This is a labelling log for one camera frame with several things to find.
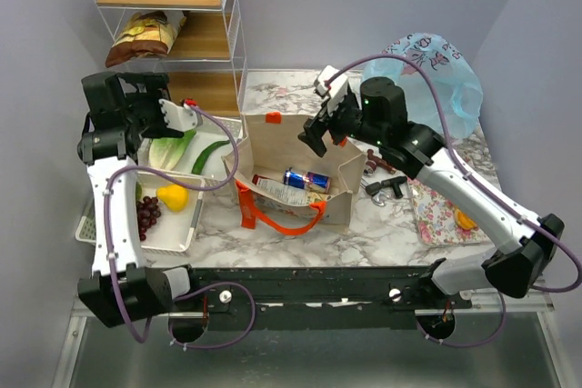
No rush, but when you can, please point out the white wire shelf rack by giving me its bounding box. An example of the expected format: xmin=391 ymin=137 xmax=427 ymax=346
xmin=95 ymin=0 xmax=247 ymax=117

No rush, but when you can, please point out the yellow brown chip bag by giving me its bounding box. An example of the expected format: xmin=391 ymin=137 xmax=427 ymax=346
xmin=105 ymin=10 xmax=186 ymax=68

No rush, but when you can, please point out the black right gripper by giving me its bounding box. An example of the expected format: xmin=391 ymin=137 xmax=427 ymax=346
xmin=297 ymin=90 xmax=386 ymax=157

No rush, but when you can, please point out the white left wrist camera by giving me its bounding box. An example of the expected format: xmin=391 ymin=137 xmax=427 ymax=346
xmin=158 ymin=99 xmax=203 ymax=133

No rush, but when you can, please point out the aluminium rail frame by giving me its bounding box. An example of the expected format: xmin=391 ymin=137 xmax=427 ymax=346
xmin=54 ymin=290 xmax=581 ymax=387

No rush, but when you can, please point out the dark red handled tool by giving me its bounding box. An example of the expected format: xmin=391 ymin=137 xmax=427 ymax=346
xmin=363 ymin=149 xmax=396 ymax=176

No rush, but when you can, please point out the floral pattern tray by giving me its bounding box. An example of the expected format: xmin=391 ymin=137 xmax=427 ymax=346
xmin=408 ymin=179 xmax=488 ymax=247

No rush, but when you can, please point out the green lettuce leaf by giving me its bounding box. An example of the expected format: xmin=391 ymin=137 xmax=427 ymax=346
xmin=148 ymin=129 xmax=196 ymax=171

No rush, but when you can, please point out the white perforated basket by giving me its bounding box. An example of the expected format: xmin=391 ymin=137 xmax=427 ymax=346
xmin=138 ymin=119 xmax=233 ymax=185
xmin=75 ymin=190 xmax=205 ymax=256

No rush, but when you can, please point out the silver open-end wrench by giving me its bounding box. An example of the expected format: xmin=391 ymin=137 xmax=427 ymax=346
xmin=365 ymin=185 xmax=389 ymax=207

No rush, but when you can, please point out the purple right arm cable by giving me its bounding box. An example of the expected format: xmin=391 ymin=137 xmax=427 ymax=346
xmin=325 ymin=54 xmax=582 ymax=347

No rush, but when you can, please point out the white perforated basket rear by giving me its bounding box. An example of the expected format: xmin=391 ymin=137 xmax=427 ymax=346
xmin=138 ymin=119 xmax=233 ymax=185

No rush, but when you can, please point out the dark red grape bunch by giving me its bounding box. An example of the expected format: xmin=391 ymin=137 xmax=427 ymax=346
xmin=135 ymin=196 xmax=161 ymax=242

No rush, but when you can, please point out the green chili pepper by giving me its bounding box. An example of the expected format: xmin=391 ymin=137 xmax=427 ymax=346
xmin=191 ymin=140 xmax=230 ymax=175

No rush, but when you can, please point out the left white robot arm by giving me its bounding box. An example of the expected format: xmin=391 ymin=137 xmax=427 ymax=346
xmin=77 ymin=71 xmax=202 ymax=327

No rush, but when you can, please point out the black pipe tee fitting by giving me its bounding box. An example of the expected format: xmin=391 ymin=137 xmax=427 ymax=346
xmin=365 ymin=175 xmax=407 ymax=199

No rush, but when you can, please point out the beige canvas tote bag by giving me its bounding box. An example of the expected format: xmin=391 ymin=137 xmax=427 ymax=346
xmin=223 ymin=112 xmax=366 ymax=236

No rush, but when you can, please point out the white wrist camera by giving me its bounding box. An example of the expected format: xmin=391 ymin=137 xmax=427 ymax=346
xmin=314 ymin=65 xmax=349 ymax=115
xmin=158 ymin=99 xmax=203 ymax=133

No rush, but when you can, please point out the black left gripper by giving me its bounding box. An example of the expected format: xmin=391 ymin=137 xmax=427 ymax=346
xmin=124 ymin=74 xmax=178 ymax=136

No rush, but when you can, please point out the blue plastic grocery bag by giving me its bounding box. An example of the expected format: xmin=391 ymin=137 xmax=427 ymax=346
xmin=362 ymin=33 xmax=483 ymax=140

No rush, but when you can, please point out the green lime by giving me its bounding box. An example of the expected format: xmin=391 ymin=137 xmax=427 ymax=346
xmin=135 ymin=183 xmax=142 ymax=201

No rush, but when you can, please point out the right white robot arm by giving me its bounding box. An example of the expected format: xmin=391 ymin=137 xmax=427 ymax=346
xmin=298 ymin=75 xmax=564 ymax=308

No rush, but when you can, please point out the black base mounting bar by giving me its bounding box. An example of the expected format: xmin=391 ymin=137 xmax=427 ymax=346
xmin=174 ymin=266 xmax=472 ymax=331

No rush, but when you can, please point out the yellow lemon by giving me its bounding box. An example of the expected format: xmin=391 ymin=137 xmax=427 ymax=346
xmin=156 ymin=184 xmax=189 ymax=213

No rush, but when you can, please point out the braided golden bread loaf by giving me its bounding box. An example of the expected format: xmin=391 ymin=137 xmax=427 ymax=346
xmin=453 ymin=208 xmax=478 ymax=231

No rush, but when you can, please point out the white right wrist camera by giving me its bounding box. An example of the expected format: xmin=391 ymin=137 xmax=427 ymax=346
xmin=314 ymin=65 xmax=349 ymax=115

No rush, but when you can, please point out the red white snack packet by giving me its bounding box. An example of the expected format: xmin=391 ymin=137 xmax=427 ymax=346
xmin=252 ymin=174 xmax=330 ymax=206

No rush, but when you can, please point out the white perforated basket front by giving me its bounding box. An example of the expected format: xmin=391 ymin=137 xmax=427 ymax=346
xmin=75 ymin=190 xmax=205 ymax=256

